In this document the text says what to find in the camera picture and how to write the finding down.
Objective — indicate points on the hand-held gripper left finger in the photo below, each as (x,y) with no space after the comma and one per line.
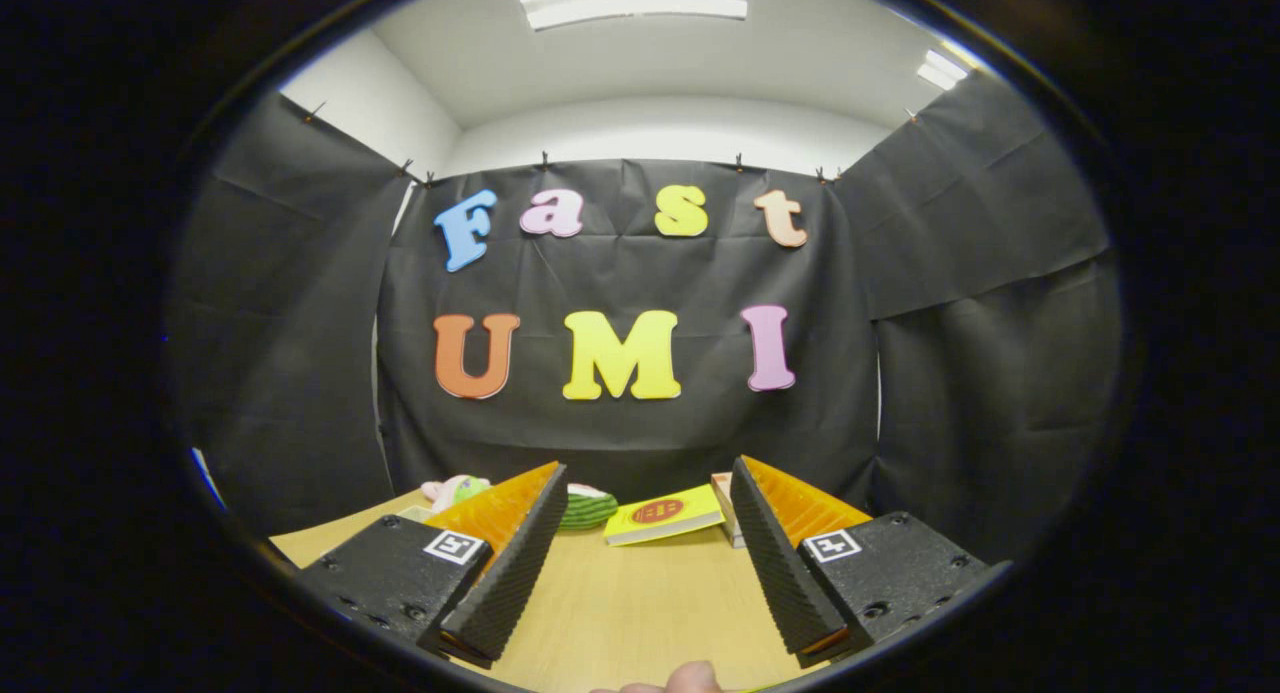
(515,573)

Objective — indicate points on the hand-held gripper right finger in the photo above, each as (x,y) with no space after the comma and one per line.
(775,563)

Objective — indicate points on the thick tan cover book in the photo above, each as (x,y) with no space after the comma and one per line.
(722,495)

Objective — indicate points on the yellow book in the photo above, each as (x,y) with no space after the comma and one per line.
(690,519)

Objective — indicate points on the green striped watermelon plush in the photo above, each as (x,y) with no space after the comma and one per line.
(590,511)

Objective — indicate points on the pink and green plush toy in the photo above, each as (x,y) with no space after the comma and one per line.
(455,491)

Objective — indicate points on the small ceiling light panel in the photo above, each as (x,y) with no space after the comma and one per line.
(943,70)

